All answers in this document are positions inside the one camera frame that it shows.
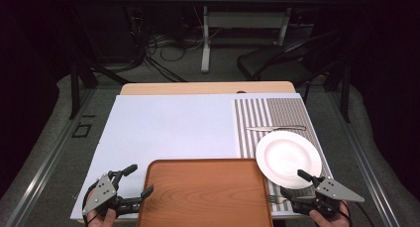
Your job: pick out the black folding chair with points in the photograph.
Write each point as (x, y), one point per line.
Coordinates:
(264, 63)

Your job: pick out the person's left hand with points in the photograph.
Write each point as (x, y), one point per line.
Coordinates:
(102, 219)

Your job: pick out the light wooden table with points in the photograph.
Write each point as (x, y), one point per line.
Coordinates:
(204, 87)

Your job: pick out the grey striped placemat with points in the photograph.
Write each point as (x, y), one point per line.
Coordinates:
(254, 114)

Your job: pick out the person's right hand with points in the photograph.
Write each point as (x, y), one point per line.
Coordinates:
(330, 221)

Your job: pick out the black metal stand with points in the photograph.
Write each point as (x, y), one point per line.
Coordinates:
(345, 94)
(75, 88)

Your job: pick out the brown wooden tray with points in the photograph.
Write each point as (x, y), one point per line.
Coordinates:
(204, 194)

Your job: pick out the white-legged desk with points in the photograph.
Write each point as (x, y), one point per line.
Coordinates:
(205, 48)

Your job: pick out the aluminium floor rail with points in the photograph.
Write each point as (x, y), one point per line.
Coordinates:
(49, 161)
(366, 161)

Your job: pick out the white round plate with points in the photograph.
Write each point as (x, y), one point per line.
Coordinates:
(284, 156)

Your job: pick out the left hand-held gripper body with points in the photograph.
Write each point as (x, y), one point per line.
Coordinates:
(100, 194)

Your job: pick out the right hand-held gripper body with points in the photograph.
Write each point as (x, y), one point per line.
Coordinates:
(333, 190)

